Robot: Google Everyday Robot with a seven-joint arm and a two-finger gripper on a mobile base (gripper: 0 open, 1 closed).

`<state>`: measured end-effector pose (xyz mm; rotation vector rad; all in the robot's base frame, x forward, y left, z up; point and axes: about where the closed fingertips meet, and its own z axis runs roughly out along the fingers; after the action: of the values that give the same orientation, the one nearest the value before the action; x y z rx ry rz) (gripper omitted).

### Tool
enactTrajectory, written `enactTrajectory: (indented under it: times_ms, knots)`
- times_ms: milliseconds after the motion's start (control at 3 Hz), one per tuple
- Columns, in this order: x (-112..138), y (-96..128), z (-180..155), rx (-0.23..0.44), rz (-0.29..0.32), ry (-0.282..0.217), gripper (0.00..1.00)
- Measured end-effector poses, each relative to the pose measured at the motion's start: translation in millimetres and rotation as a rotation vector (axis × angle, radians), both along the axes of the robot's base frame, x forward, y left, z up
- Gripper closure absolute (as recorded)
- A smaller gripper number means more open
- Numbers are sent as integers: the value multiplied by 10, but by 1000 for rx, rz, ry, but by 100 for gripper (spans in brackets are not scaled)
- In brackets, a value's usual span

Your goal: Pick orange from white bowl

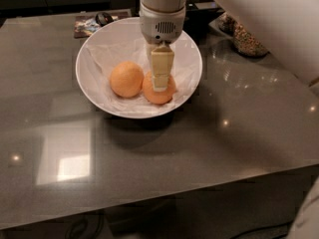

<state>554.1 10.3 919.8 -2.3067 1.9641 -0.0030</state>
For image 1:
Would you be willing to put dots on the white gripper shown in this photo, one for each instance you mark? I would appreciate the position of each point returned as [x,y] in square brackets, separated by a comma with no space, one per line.
[161,27]

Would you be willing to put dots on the orange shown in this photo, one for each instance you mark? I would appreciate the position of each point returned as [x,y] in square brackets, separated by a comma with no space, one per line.
[126,79]
[158,98]

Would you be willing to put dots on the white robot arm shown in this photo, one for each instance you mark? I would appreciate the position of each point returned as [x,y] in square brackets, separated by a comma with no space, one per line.
[287,28]

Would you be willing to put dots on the white bowl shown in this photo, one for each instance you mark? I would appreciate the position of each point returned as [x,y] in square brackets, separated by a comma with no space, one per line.
[99,93]

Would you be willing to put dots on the white paper liner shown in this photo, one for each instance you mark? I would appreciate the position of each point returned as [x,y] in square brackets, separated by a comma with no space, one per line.
[113,55]

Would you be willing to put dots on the glass jar of cereal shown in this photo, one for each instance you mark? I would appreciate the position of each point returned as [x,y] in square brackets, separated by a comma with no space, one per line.
[243,41]

